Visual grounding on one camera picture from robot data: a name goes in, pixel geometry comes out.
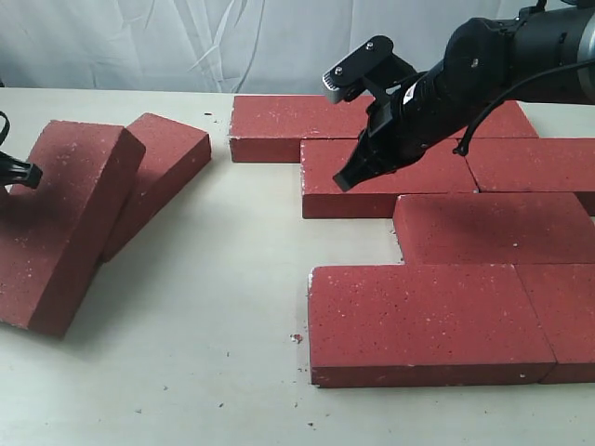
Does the red brick back left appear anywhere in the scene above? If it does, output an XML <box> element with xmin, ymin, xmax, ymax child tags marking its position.
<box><xmin>229</xmin><ymin>95</ymin><xmax>372</xmax><ymax>164</ymax></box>

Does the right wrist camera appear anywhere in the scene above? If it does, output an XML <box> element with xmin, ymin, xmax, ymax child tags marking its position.
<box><xmin>322</xmin><ymin>35</ymin><xmax>417</xmax><ymax>104</ymax></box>

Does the red brick back right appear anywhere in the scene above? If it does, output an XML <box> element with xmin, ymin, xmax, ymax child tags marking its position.
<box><xmin>473</xmin><ymin>100</ymin><xmax>538</xmax><ymax>138</ymax></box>

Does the white backdrop sheet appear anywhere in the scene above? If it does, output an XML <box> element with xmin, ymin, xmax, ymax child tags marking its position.
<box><xmin>0</xmin><ymin>0</ymin><xmax>595</xmax><ymax>98</ymax></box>

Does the red loose brick bottom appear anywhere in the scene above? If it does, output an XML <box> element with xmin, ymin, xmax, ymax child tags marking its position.
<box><xmin>100</xmin><ymin>112</ymin><xmax>211</xmax><ymax>262</ymax></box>

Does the red brick top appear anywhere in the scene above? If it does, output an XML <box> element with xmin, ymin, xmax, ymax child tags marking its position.
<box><xmin>1</xmin><ymin>121</ymin><xmax>145</xmax><ymax>337</ymax></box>

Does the red brick front right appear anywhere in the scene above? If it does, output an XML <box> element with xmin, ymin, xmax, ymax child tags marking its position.
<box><xmin>516</xmin><ymin>264</ymin><xmax>594</xmax><ymax>385</ymax></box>

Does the red placed brick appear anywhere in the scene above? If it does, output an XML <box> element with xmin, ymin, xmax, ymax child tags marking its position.
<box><xmin>300</xmin><ymin>139</ymin><xmax>477</xmax><ymax>218</ymax></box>

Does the red brick front left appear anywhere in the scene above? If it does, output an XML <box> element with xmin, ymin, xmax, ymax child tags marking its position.
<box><xmin>308</xmin><ymin>264</ymin><xmax>556</xmax><ymax>388</ymax></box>

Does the red brick third row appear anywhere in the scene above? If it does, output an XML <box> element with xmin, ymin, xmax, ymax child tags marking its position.
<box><xmin>393</xmin><ymin>192</ymin><xmax>594</xmax><ymax>265</ymax></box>

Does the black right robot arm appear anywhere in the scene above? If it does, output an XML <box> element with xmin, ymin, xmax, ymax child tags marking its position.
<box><xmin>323</xmin><ymin>1</ymin><xmax>594</xmax><ymax>191</ymax></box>

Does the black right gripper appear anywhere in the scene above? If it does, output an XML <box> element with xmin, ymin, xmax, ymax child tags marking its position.
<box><xmin>333</xmin><ymin>81</ymin><xmax>460</xmax><ymax>191</ymax></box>

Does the red brick second row right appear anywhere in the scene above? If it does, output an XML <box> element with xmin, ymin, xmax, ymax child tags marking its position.
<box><xmin>466</xmin><ymin>138</ymin><xmax>594</xmax><ymax>193</ymax></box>

